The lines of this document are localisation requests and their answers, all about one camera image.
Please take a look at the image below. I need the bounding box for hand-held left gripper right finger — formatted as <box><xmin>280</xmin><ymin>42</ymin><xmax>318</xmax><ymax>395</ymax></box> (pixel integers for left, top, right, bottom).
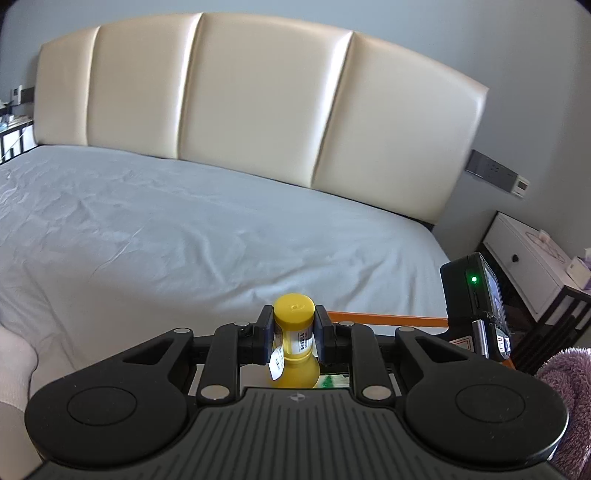
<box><xmin>314</xmin><ymin>305</ymin><xmax>468</xmax><ymax>403</ymax></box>

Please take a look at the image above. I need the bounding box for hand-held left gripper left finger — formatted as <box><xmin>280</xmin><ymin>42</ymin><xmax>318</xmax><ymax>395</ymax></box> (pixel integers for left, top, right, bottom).
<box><xmin>121</xmin><ymin>305</ymin><xmax>278</xmax><ymax>408</ymax></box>

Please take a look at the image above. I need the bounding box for yellow plastic bottle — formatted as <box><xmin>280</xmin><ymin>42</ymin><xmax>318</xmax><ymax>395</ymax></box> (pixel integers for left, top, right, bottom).
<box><xmin>268</xmin><ymin>294</ymin><xmax>321</xmax><ymax>389</ymax></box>

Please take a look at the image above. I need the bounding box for orange cardboard box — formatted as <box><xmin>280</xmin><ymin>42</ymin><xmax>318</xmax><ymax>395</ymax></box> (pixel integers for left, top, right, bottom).
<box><xmin>318</xmin><ymin>310</ymin><xmax>516</xmax><ymax>389</ymax></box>

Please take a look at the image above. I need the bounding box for person's right forearm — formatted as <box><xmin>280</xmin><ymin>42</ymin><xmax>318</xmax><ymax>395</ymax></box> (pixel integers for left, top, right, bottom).
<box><xmin>538</xmin><ymin>347</ymin><xmax>591</xmax><ymax>480</ymax></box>

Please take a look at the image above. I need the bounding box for white and black nightstand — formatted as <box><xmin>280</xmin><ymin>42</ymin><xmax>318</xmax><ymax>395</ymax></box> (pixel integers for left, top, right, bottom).
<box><xmin>482</xmin><ymin>211</ymin><xmax>591</xmax><ymax>376</ymax></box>

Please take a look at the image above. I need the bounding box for tissue box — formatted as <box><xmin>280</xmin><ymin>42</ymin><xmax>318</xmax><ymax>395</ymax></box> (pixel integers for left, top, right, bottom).
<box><xmin>568</xmin><ymin>248</ymin><xmax>591</xmax><ymax>292</ymax></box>

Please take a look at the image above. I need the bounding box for grey bed sheet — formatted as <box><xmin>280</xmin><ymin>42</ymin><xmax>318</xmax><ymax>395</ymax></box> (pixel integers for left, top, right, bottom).
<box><xmin>0</xmin><ymin>145</ymin><xmax>451</xmax><ymax>462</ymax></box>

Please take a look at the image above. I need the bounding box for cream padded headboard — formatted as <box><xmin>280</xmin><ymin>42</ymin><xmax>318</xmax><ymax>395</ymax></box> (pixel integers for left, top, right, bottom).
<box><xmin>34</xmin><ymin>11</ymin><xmax>490</xmax><ymax>225</ymax></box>

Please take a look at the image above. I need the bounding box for person's left leg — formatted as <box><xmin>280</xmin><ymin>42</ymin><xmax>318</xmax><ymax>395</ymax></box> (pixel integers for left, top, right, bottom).
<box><xmin>0</xmin><ymin>323</ymin><xmax>38</xmax><ymax>480</ymax></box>

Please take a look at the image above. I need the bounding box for cluttered bedside table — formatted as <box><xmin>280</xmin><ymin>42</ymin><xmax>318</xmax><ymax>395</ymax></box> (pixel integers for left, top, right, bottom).
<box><xmin>0</xmin><ymin>85</ymin><xmax>38</xmax><ymax>165</ymax></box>

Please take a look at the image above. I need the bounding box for grey wall socket panel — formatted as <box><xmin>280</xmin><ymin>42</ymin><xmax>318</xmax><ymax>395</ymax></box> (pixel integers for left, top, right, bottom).
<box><xmin>464</xmin><ymin>149</ymin><xmax>519</xmax><ymax>192</ymax></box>

